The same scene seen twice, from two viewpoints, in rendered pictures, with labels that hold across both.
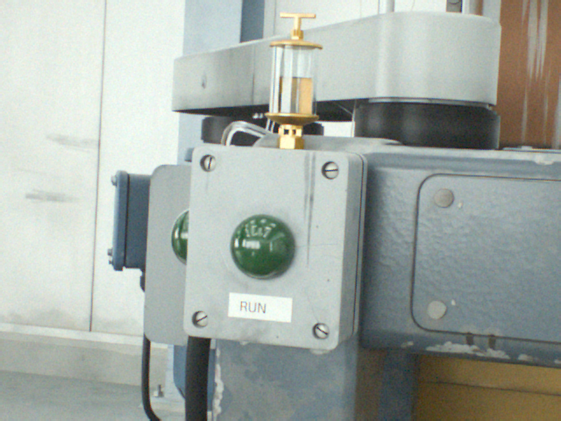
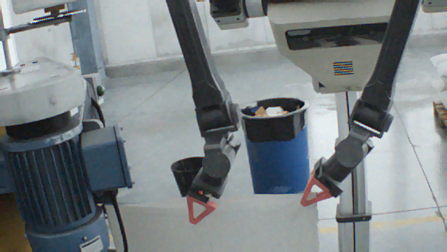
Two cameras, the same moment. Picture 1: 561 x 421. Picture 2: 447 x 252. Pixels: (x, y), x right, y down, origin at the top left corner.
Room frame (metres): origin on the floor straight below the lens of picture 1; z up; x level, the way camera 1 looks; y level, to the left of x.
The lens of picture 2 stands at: (1.88, 0.30, 1.52)
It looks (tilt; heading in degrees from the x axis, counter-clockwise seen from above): 14 degrees down; 178
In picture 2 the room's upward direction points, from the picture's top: 8 degrees counter-clockwise
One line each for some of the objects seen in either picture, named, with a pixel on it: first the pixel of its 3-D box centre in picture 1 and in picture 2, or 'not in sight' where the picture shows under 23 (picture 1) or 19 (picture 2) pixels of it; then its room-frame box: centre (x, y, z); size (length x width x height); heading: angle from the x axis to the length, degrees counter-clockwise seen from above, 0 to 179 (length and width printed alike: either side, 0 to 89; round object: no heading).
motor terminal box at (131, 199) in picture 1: (150, 232); (107, 164); (1.04, 0.12, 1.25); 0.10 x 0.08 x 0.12; 10
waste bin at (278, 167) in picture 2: not in sight; (278, 153); (-1.46, 0.76, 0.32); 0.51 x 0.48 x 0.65; 165
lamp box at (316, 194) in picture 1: (277, 243); (86, 92); (0.51, 0.00, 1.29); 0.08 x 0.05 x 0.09; 75
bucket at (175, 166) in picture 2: not in sight; (193, 179); (-1.73, 0.16, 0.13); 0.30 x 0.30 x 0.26
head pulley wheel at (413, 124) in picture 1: (426, 128); not in sight; (0.68, -0.09, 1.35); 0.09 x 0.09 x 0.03
